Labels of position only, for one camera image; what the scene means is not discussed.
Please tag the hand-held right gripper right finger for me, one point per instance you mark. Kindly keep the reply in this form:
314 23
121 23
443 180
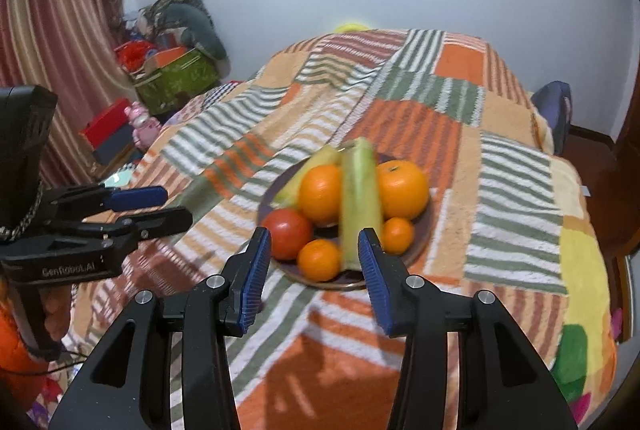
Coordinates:
376 285

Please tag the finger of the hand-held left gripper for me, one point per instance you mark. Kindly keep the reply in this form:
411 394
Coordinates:
137 198
160 221

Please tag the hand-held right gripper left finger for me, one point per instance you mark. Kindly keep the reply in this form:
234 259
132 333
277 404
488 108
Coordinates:
255 280

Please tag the small tangerine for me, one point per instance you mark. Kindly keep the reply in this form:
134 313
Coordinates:
319 260
398 235

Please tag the red tomato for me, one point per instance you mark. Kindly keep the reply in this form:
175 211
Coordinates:
286 234

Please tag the dark purple plate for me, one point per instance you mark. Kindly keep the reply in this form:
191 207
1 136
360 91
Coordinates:
422 240

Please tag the straight green sugarcane piece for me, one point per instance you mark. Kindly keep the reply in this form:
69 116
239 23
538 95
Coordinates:
361 205

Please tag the orange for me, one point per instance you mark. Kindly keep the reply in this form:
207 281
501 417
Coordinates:
321 195
404 190

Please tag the tapered green sugarcane piece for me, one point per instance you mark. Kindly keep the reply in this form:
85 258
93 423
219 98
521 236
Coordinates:
305 177

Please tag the person's left forearm orange sleeve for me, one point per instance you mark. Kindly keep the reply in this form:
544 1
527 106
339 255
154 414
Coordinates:
17 350

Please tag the person's left hand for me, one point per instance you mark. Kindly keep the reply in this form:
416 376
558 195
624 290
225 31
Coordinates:
57 312

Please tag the light green dish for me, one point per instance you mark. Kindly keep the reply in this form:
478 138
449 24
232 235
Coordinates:
117 179

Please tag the dark grey box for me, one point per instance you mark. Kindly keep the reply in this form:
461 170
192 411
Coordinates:
115 150

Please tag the pink toy rabbit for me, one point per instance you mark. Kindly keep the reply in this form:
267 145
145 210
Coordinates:
142 125

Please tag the red box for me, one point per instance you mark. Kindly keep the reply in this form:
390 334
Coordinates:
102 122

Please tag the colourful checked quilt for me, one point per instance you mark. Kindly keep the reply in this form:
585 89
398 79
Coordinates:
200 102

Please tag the green patterned storage box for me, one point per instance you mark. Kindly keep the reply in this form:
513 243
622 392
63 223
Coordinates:
180 82

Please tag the striped brown curtain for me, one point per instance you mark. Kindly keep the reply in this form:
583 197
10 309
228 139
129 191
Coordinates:
55 25

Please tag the red plastic bag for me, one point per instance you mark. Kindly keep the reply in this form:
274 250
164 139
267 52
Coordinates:
132 55

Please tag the orange cardboard box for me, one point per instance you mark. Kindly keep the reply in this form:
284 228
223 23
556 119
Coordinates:
167 59

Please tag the striped patchwork blanket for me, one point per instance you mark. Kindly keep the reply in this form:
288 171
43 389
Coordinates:
450 135

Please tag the grey plush toy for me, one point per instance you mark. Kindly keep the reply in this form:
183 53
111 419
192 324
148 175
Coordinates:
200 32

